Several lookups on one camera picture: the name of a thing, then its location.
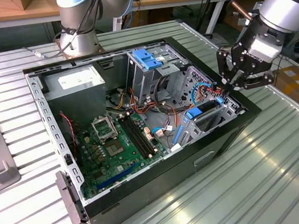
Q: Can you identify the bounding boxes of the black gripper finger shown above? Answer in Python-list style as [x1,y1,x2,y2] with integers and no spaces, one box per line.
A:
[228,66,276,92]
[216,47,246,93]

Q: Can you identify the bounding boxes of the orange red power wire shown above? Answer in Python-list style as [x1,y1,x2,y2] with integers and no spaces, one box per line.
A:
[198,82,228,99]

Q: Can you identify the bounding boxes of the blue data wire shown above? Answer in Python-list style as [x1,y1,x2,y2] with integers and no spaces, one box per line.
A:
[190,81,215,107]
[150,125,177,140]

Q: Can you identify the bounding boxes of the hard disk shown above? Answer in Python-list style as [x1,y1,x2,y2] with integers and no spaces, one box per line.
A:
[169,96,226,145]

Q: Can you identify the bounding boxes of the metal disk bay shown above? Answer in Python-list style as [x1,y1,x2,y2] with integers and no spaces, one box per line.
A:
[166,61,249,148]

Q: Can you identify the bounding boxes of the large cardboard box with labels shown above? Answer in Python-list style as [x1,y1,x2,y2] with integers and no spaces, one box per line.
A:
[272,65,299,119]

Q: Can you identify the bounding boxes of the black tripod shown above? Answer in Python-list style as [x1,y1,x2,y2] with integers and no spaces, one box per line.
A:
[194,0,224,36]

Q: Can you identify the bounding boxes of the blue plastic drive latch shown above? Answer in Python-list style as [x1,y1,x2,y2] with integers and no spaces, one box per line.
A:
[132,48,154,64]
[142,57,162,71]

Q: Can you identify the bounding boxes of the metal optical drive cage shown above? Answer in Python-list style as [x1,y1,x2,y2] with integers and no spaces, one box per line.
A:
[123,41,193,104]

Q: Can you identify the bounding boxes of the black RAM slot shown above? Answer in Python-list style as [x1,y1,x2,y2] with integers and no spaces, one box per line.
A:
[117,111,153,161]
[125,110,159,155]

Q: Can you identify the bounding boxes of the black open PC case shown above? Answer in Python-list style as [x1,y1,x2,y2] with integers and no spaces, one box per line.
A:
[20,30,271,224]

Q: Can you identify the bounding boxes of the metal socket cover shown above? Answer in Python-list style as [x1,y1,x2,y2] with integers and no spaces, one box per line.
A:
[90,116,118,143]

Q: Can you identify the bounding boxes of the CPU socket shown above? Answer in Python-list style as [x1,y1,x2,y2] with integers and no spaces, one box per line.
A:
[104,141,126,159]

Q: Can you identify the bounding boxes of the green motherboard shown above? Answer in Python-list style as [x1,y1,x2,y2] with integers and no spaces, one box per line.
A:
[74,109,171,199]

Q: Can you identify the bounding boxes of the grey power supply unit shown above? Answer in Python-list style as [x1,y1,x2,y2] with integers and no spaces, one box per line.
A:
[42,63,110,130]

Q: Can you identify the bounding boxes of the blue expansion slot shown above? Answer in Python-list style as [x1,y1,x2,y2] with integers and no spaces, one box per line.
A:
[95,163,139,190]

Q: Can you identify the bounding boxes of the grey case side latch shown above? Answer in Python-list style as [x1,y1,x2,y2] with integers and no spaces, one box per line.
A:
[55,169,89,224]

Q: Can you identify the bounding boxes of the brown cardboard box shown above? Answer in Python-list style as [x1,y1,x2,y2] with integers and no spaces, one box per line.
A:
[19,0,36,11]

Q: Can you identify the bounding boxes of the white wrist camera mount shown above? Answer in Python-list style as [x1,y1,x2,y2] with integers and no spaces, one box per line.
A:
[235,14,289,63]

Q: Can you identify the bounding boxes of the copper sleeved wrist cable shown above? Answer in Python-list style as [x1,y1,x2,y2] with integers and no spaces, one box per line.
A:
[223,0,255,23]

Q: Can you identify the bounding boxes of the black cable bundle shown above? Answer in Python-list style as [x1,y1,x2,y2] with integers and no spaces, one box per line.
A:
[152,74,184,117]

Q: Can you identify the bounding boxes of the red orange wire bundle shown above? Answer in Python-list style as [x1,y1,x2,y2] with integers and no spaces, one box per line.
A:
[128,85,160,117]

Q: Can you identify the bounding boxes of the yellow black wire group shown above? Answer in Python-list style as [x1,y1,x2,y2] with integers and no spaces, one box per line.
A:
[111,87,129,110]

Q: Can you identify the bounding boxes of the red black fan wire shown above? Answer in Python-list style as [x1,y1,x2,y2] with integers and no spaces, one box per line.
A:
[59,109,82,160]

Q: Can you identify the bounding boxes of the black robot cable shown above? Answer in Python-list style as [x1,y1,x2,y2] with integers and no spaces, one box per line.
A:
[23,43,67,60]

